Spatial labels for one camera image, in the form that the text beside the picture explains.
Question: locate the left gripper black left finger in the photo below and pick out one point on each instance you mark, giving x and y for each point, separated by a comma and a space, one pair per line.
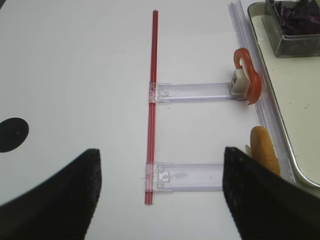
60, 208

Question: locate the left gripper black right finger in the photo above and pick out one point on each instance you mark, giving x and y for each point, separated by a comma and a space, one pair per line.
263, 205

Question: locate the tomato slices on holder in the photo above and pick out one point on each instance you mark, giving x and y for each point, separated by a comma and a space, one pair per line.
255, 88

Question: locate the white tomato holder block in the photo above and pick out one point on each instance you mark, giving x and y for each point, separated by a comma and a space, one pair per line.
240, 81

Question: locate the bottom bun half left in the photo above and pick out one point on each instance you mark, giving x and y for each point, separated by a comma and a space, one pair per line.
262, 149

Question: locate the white bottom bun holder block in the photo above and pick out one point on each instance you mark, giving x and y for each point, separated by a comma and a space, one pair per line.
248, 150

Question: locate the black round table mark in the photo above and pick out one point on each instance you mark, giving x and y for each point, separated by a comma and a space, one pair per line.
13, 132

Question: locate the white metal tray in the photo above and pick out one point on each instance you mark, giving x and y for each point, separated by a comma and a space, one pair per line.
292, 67

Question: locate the left red strip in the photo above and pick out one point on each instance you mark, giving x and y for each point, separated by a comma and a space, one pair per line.
151, 134

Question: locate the clear plastic salad container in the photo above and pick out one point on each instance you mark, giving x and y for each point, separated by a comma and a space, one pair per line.
285, 46

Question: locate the purple cabbage leaves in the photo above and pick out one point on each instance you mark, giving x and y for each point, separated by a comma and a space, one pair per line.
303, 18

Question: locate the left lower clear cross rail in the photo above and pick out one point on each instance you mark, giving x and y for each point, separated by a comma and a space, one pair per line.
183, 177

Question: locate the clear cross rail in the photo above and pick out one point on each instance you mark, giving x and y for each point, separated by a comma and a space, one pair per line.
191, 92
183, 177

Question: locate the left upper clear cross rail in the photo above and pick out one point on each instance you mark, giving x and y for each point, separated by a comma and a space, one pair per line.
191, 92

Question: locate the left clear long rail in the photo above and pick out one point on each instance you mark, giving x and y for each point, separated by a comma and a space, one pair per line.
266, 107

